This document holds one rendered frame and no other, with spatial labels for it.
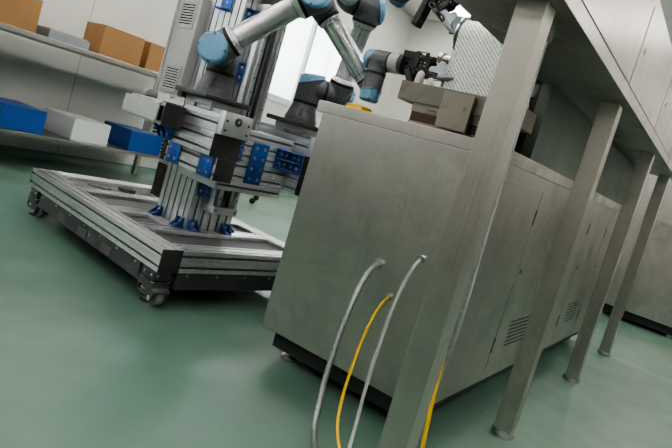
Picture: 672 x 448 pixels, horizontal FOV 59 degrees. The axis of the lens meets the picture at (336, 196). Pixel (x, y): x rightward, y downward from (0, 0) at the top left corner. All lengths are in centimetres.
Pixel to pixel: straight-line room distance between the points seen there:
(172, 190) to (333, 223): 106
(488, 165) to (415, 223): 65
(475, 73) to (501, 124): 91
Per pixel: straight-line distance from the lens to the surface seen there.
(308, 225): 198
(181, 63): 283
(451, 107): 183
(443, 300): 119
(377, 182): 185
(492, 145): 117
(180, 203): 272
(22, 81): 504
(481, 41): 209
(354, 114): 193
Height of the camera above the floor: 78
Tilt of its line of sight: 5 degrees down
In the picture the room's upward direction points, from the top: 16 degrees clockwise
